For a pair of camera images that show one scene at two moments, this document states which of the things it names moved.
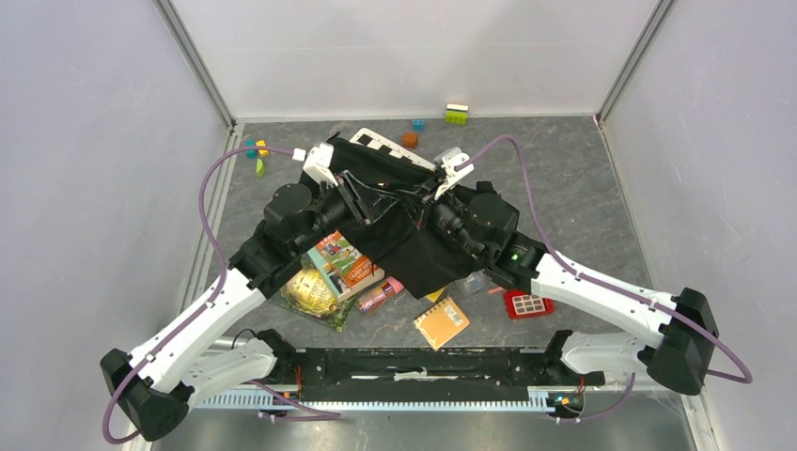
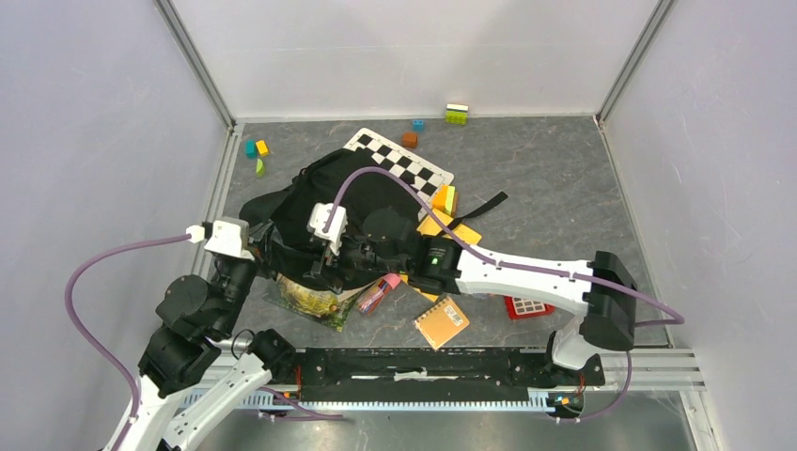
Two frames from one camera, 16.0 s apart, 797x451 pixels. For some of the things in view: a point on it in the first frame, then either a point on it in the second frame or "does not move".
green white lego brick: x=456 y=114 does not move
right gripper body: x=430 y=189 -> x=326 y=268
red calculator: x=523 y=304 does not move
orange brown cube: x=410 y=139 does not move
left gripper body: x=351 y=191 -> x=261 y=257
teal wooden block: x=251 y=154 does not move
